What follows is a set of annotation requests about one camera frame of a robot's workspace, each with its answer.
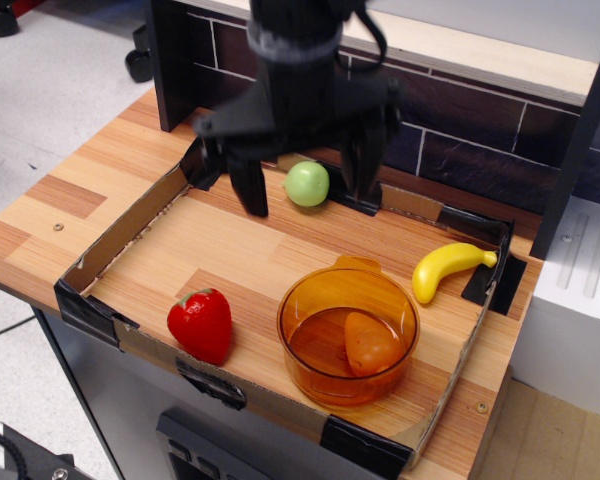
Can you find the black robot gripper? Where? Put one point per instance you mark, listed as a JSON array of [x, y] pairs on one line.
[[299, 109]]

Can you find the orange toy carrot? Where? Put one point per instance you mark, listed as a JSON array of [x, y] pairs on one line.
[[371, 346]]

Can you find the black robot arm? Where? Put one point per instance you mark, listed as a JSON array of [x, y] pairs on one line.
[[299, 34]]

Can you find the transparent orange plastic pot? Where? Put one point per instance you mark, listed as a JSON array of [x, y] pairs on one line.
[[311, 318]]

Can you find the cardboard fence with black tape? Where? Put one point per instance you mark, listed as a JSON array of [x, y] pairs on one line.
[[165, 412]]

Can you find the green toy apple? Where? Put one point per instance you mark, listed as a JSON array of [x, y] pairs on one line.
[[307, 184]]

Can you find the yellow toy banana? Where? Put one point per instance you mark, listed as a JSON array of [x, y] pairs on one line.
[[445, 261]]

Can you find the red toy strawberry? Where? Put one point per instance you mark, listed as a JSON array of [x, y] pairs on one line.
[[202, 323]]

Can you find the black office chair wheel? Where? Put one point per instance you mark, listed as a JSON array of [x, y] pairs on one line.
[[138, 61]]

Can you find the black device bottom left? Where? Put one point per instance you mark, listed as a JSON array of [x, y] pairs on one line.
[[21, 458]]

